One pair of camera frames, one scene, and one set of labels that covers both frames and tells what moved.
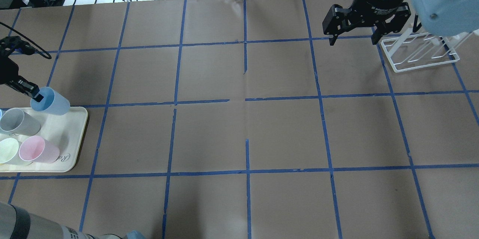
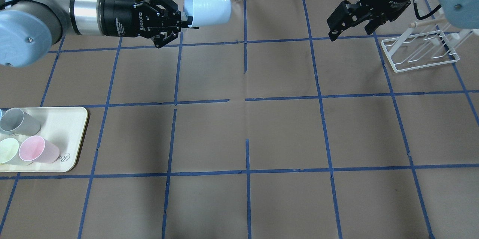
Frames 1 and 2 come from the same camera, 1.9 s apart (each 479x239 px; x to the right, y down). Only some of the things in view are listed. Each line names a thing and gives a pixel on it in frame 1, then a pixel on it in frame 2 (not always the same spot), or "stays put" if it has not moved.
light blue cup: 53,102 -> 207,8
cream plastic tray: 67,130 stays put
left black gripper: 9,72 -> 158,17
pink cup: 35,148 stays put
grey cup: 15,121 stays put
